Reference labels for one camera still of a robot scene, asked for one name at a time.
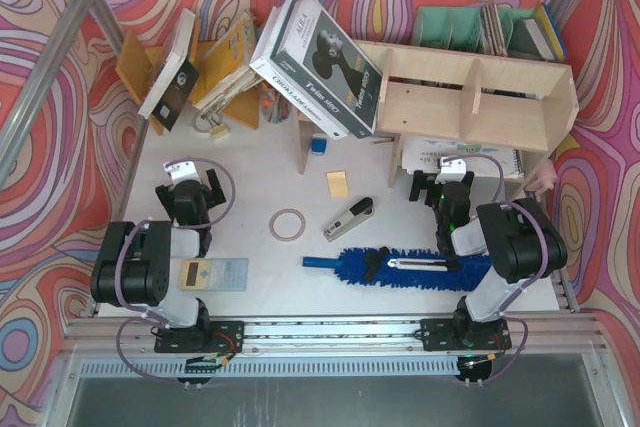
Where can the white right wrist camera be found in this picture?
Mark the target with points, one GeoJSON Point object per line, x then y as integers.
{"type": "Point", "coordinates": [451, 169]}

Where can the blue yellow calculator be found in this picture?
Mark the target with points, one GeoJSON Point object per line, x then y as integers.
{"type": "Point", "coordinates": [214, 274]}

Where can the black plastic clip piece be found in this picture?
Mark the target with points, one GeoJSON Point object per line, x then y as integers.
{"type": "Point", "coordinates": [373, 260]}

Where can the white book black cover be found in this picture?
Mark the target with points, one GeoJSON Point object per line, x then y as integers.
{"type": "Point", "coordinates": [173, 75]}

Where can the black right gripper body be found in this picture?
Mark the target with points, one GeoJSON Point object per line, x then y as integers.
{"type": "Point", "coordinates": [417, 186]}

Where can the white black utility knife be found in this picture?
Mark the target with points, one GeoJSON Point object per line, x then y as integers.
{"type": "Point", "coordinates": [431, 265]}

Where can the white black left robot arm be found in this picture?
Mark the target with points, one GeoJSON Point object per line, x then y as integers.
{"type": "Point", "coordinates": [133, 265]}

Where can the light wooden bookshelf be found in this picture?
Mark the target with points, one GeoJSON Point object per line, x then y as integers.
{"type": "Point", "coordinates": [530, 106]}

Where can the aluminium mounting rail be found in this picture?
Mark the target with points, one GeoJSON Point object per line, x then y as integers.
{"type": "Point", "coordinates": [559, 332]}

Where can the pink pig figure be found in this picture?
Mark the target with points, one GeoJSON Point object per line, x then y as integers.
{"type": "Point", "coordinates": [544, 179]}

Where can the green desk organizer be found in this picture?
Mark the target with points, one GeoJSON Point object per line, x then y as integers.
{"type": "Point", "coordinates": [462, 29]}

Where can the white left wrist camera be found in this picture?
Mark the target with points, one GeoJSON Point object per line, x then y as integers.
{"type": "Point", "coordinates": [181, 170]}

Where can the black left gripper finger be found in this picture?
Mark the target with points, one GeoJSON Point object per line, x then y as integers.
{"type": "Point", "coordinates": [213, 197]}
{"type": "Point", "coordinates": [165, 196]}

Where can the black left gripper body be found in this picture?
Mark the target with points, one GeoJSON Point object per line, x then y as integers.
{"type": "Point", "coordinates": [213, 187]}

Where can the blue stamp block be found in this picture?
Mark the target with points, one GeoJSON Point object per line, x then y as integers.
{"type": "Point", "coordinates": [318, 145]}

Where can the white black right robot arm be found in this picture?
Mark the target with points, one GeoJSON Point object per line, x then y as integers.
{"type": "Point", "coordinates": [522, 245]}

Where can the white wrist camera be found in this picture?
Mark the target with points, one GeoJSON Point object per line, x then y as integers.
{"type": "Point", "coordinates": [181, 170]}
{"type": "Point", "coordinates": [451, 169]}

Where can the aluminium frame post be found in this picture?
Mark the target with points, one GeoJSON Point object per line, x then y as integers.
{"type": "Point", "coordinates": [30, 101]}

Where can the brass padlock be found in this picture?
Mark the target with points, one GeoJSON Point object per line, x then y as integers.
{"type": "Point", "coordinates": [210, 126]}

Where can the blue fluffy duster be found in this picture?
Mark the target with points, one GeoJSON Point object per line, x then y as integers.
{"type": "Point", "coordinates": [388, 267]}

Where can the yellow worn book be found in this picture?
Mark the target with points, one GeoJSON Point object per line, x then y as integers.
{"type": "Point", "coordinates": [224, 70]}

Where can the grey black stapler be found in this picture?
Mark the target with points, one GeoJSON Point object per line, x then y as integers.
{"type": "Point", "coordinates": [355, 215]}

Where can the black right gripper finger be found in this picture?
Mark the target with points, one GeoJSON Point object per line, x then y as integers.
{"type": "Point", "coordinates": [468, 179]}
{"type": "Point", "coordinates": [421, 182]}

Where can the blue yellow book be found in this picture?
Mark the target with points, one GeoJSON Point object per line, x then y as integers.
{"type": "Point", "coordinates": [543, 24]}

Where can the pencil holder with pens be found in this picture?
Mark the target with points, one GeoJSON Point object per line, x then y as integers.
{"type": "Point", "coordinates": [273, 106]}

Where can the white spiral notebook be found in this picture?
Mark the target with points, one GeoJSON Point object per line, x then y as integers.
{"type": "Point", "coordinates": [423, 154]}

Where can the yellow sticky note pad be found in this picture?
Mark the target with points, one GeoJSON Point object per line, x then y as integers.
{"type": "Point", "coordinates": [337, 184]}

